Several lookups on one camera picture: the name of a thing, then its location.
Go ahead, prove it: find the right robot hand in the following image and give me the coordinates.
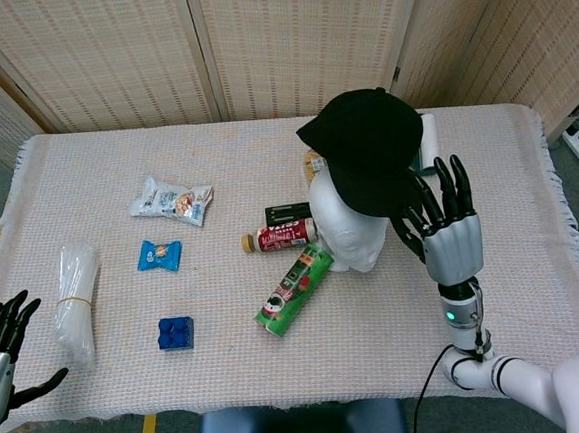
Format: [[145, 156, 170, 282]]
[[388, 152, 487, 290]]

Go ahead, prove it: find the black baseball cap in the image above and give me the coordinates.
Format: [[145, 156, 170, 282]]
[[292, 84, 432, 225]]

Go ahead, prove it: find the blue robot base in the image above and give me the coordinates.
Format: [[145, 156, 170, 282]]
[[195, 395, 411, 433]]

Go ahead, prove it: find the white foam mannequin head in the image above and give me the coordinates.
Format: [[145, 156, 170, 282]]
[[305, 168, 393, 278]]

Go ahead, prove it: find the teal lint roller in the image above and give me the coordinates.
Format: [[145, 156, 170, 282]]
[[405, 111, 443, 179]]

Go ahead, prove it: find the yellow tea bottle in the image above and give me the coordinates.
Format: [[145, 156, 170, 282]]
[[301, 146, 329, 185]]

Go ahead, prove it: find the black rectangular box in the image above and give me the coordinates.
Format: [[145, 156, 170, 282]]
[[264, 202, 313, 226]]

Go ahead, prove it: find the green chips can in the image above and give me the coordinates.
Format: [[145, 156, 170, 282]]
[[248, 240, 341, 340]]

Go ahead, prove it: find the red label drink bottle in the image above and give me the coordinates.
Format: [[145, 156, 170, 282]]
[[239, 216, 319, 255]]

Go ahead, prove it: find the blue toy brick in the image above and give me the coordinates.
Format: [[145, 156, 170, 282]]
[[156, 314, 197, 354]]

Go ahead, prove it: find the small blue snack packet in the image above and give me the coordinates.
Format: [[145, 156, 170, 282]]
[[135, 236, 185, 276]]

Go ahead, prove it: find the white woven tablecloth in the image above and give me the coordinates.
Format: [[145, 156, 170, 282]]
[[0, 91, 579, 433]]

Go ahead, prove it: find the white blue snack bag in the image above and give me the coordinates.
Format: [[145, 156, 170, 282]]
[[125, 170, 219, 234]]

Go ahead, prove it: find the woven folding screen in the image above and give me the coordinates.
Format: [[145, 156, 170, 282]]
[[0, 0, 579, 186]]

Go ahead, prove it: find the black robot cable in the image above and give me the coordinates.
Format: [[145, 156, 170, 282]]
[[398, 281, 494, 433]]

